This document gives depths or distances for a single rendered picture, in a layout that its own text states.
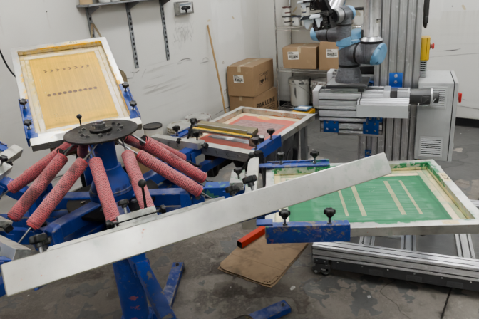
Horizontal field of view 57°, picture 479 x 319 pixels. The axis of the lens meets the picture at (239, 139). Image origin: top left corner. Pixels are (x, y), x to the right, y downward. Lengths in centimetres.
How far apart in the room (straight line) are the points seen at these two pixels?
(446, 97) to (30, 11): 315
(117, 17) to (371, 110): 289
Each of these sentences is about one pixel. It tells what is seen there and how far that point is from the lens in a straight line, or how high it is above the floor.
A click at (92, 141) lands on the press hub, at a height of 131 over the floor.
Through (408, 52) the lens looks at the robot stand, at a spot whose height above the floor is 140.
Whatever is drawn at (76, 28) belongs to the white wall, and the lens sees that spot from 430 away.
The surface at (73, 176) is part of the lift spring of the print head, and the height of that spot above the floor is 121.
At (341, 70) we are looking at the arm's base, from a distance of 257.
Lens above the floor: 185
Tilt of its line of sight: 20 degrees down
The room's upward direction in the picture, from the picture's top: 4 degrees counter-clockwise
